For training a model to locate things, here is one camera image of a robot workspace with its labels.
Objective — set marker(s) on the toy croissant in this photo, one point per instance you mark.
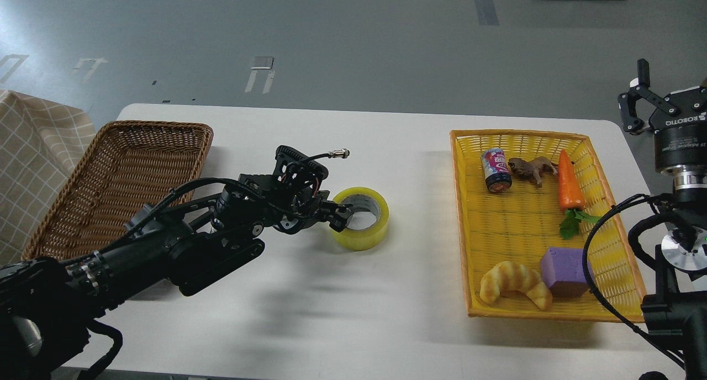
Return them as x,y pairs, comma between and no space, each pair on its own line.
512,276

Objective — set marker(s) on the orange toy carrot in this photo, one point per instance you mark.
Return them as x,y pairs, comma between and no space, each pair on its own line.
571,200

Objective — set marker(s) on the brown toy animal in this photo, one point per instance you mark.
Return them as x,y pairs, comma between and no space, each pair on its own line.
533,170

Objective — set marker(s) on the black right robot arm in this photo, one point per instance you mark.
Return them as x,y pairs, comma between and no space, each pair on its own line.
673,240

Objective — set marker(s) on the yellow plastic basket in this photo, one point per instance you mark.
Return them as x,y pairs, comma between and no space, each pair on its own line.
521,223

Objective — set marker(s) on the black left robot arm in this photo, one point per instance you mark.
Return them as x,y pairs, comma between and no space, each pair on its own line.
200,232

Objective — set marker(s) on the yellow tape roll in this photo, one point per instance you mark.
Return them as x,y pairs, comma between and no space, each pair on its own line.
363,200

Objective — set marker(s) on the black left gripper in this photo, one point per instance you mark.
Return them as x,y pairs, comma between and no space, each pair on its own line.
292,210

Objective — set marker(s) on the small drink can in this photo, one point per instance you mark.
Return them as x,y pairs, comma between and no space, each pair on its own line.
497,175

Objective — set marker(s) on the beige checkered cloth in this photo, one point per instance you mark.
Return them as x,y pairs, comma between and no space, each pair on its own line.
41,144

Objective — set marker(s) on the brown wicker basket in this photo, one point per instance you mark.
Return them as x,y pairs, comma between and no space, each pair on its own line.
128,164

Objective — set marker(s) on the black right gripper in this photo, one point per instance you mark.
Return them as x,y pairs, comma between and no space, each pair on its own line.
682,131

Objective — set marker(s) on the purple block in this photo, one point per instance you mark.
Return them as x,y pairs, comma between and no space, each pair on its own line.
562,272

